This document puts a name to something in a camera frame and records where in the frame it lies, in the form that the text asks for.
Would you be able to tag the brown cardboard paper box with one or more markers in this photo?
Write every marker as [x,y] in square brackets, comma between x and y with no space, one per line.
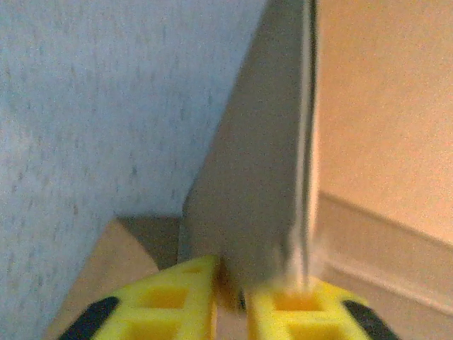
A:
[382,124]

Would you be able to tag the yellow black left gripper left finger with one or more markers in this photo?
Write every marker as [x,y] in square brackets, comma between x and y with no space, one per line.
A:
[159,304]

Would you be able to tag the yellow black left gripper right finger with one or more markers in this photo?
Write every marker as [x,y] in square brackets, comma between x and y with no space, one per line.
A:
[304,311]

